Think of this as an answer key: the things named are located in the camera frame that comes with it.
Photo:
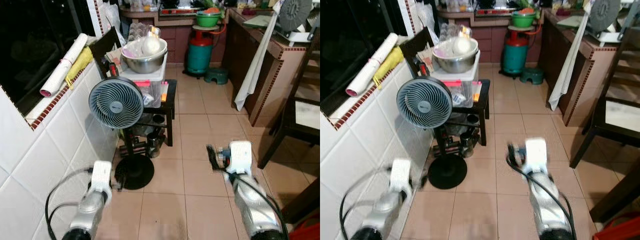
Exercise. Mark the small green stool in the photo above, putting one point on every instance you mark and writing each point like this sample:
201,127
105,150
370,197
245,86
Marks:
531,76
216,76

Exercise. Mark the yellow cloth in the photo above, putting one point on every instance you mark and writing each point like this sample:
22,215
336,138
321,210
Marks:
389,62
80,62

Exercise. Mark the green plastic basin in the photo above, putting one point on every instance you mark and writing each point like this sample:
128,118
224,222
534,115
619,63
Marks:
208,20
523,20

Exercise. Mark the black side table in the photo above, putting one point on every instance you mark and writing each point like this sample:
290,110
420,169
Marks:
483,107
170,107

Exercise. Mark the deep steel mixing bowl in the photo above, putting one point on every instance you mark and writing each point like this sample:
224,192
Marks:
455,62
145,62

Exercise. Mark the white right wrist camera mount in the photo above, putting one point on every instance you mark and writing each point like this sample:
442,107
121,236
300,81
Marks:
535,154
241,156

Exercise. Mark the long white hanging cloth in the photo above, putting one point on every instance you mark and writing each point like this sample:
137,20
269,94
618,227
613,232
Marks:
567,65
255,65

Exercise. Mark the white round lump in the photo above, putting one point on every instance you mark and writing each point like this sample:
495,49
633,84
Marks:
462,45
150,46

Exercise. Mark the grey standing fan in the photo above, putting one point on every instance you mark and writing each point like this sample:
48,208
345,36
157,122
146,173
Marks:
116,102
421,101

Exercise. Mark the green gas cylinder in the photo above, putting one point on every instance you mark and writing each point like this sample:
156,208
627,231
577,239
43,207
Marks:
200,55
515,55

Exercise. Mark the clear plastic storage box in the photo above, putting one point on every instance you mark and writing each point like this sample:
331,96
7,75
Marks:
465,90
152,90

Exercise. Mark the dark window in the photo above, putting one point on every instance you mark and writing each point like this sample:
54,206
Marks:
35,45
350,45

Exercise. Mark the dark wooden dining chair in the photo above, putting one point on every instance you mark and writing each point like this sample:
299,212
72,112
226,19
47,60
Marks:
290,120
600,120

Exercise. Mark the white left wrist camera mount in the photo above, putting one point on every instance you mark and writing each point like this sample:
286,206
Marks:
401,175
101,175

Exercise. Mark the white paper roll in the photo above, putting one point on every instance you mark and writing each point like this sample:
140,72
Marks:
65,65
372,65

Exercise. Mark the grey round desk fan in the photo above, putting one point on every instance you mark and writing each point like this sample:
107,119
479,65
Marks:
295,15
605,15

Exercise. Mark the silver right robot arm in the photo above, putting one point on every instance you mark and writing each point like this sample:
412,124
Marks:
255,205
547,205

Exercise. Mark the black chair back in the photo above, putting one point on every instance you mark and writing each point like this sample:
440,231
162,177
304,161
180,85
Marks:
417,47
107,47

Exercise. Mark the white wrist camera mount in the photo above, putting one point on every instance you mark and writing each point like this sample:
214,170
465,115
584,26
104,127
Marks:
241,156
101,175
401,175
535,154

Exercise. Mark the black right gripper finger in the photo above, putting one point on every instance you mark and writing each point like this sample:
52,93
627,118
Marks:
211,156
510,152

